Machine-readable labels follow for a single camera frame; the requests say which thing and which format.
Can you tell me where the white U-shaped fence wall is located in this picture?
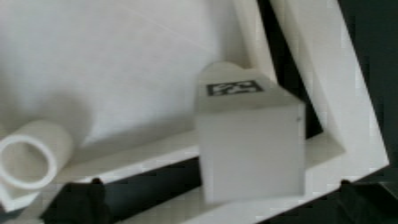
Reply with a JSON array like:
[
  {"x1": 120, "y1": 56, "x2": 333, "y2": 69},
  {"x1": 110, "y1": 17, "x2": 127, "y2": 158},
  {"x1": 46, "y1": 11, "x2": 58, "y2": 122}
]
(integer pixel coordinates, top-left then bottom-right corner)
[{"x1": 118, "y1": 0, "x2": 389, "y2": 224}]

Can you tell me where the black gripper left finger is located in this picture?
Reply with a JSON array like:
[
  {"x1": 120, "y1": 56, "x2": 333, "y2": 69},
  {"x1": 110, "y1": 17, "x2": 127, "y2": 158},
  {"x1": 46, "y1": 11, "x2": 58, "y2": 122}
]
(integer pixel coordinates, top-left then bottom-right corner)
[{"x1": 38, "y1": 178, "x2": 111, "y2": 224}]

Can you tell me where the white square tabletop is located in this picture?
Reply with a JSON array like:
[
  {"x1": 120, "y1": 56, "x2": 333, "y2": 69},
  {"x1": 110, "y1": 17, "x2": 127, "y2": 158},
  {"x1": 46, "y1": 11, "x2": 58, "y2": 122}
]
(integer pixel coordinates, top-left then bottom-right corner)
[{"x1": 0, "y1": 0, "x2": 348, "y2": 213}]

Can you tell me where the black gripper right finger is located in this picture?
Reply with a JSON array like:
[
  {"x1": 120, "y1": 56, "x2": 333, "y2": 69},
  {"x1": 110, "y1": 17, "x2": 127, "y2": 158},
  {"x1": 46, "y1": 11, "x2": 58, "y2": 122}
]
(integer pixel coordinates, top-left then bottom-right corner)
[{"x1": 335, "y1": 180, "x2": 398, "y2": 224}]

